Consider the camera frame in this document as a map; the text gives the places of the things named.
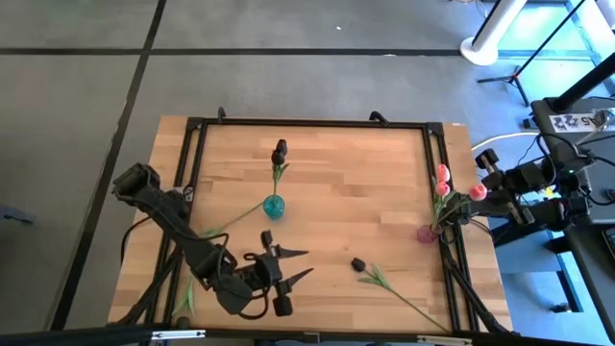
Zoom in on black table frame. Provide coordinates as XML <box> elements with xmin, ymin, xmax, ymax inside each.
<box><xmin>143</xmin><ymin>108</ymin><xmax>513</xmax><ymax>337</ymax></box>

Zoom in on blue glass vase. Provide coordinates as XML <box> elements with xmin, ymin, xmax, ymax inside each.
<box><xmin>261</xmin><ymin>193</ymin><xmax>286</xmax><ymax>222</ymax></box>

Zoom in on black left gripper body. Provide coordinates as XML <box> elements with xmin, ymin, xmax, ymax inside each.
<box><xmin>242</xmin><ymin>229</ymin><xmax>295</xmax><ymax>318</ymax></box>

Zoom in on pink glass vase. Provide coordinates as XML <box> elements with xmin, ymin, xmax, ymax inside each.
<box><xmin>415</xmin><ymin>223</ymin><xmax>439</xmax><ymax>246</ymax></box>

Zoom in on silver metal bracket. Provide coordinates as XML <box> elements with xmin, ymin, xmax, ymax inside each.
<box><xmin>415</xmin><ymin>334</ymin><xmax>475</xmax><ymax>345</ymax></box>
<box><xmin>150</xmin><ymin>328</ymin><xmax>208</xmax><ymax>341</ymax></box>

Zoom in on white floor cable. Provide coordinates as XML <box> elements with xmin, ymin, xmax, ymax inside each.
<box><xmin>470</xmin><ymin>130</ymin><xmax>540</xmax><ymax>151</ymax></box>

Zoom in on pink artificial tulip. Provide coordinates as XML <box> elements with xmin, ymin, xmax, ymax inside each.
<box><xmin>430</xmin><ymin>162</ymin><xmax>453</xmax><ymax>232</ymax></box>
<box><xmin>430</xmin><ymin>181</ymin><xmax>455</xmax><ymax>232</ymax></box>
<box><xmin>434</xmin><ymin>183</ymin><xmax>489</xmax><ymax>230</ymax></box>

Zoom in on white pillar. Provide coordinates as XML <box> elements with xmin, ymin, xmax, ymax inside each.
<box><xmin>459</xmin><ymin>0</ymin><xmax>529</xmax><ymax>67</ymax></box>

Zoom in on grey floor object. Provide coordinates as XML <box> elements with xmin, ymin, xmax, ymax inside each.
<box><xmin>0</xmin><ymin>205</ymin><xmax>36</xmax><ymax>225</ymax></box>

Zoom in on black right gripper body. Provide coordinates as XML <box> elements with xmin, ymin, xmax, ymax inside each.
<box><xmin>474</xmin><ymin>147</ymin><xmax>537</xmax><ymax>227</ymax></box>

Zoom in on white number label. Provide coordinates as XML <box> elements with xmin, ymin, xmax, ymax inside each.
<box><xmin>548</xmin><ymin>112</ymin><xmax>598</xmax><ymax>135</ymax></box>

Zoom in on black rig crossbar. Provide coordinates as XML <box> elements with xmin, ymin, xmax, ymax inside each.
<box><xmin>0</xmin><ymin>324</ymin><xmax>208</xmax><ymax>346</ymax></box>

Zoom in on black equipment cart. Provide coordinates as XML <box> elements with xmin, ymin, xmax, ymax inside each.
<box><xmin>529</xmin><ymin>94</ymin><xmax>615</xmax><ymax>227</ymax></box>

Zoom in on dark side desk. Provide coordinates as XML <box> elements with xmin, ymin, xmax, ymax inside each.
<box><xmin>562</xmin><ymin>224</ymin><xmax>615</xmax><ymax>346</ymax></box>

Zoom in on black tripod stand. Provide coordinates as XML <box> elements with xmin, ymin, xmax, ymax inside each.
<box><xmin>477</xmin><ymin>0</ymin><xmax>588</xmax><ymax>108</ymax></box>

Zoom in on black cable bundle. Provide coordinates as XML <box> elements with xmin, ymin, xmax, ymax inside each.
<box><xmin>439</xmin><ymin>225</ymin><xmax>513</xmax><ymax>336</ymax></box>
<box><xmin>113</xmin><ymin>215</ymin><xmax>186</xmax><ymax>328</ymax></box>

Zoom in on black slanted pole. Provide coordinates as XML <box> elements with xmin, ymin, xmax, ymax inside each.
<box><xmin>551</xmin><ymin>51</ymin><xmax>615</xmax><ymax>112</ymax></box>

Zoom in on black artificial tulip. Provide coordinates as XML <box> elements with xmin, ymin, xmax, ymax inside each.
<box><xmin>270</xmin><ymin>149</ymin><xmax>291</xmax><ymax>201</ymax></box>
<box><xmin>173</xmin><ymin>274</ymin><xmax>197</xmax><ymax>330</ymax></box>
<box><xmin>274</xmin><ymin>137</ymin><xmax>289</xmax><ymax>199</ymax></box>
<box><xmin>350</xmin><ymin>257</ymin><xmax>452</xmax><ymax>334</ymax></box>
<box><xmin>199</xmin><ymin>200</ymin><xmax>266</xmax><ymax>240</ymax></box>

